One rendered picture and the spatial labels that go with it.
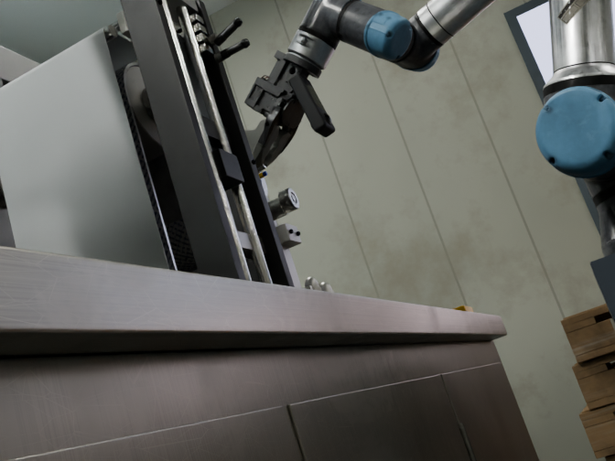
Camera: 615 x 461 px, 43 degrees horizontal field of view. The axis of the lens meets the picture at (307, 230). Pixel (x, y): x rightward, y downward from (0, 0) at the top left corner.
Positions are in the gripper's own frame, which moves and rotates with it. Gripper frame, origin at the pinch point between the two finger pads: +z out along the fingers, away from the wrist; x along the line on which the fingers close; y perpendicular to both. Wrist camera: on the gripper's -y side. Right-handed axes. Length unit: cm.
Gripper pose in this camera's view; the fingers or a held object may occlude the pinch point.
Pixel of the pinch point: (260, 166)
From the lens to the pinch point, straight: 138.3
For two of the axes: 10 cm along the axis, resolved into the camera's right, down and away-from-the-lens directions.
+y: -7.9, -4.6, 4.0
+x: -3.9, -1.3, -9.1
